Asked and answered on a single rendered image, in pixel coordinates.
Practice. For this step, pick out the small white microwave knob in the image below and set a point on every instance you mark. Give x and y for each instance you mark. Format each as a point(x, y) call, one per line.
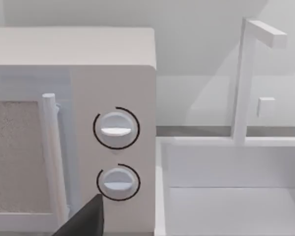
point(118, 181)

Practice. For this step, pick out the tall white tap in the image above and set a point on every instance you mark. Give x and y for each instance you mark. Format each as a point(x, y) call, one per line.
point(245, 81)

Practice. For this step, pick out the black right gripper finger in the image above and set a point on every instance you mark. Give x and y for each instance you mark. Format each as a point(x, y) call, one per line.
point(89, 218)

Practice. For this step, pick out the pale microwave oven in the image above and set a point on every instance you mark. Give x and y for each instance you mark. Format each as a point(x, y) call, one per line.
point(127, 86)

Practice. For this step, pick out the large white microwave knob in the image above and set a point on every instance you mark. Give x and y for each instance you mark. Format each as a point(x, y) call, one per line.
point(116, 127)

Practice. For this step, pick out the white sink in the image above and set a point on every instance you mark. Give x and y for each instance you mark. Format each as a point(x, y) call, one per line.
point(226, 186)

